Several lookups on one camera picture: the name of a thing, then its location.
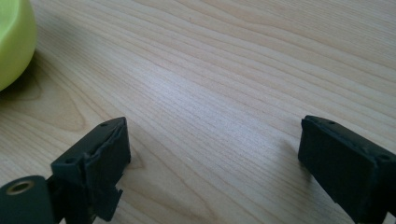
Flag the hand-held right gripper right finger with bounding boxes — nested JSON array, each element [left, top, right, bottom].
[[297, 115, 396, 224]]

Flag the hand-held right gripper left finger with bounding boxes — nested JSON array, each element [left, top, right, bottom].
[[46, 116, 132, 224]]

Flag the lime green bowl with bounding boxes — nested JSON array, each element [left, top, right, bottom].
[[0, 0, 38, 92]]

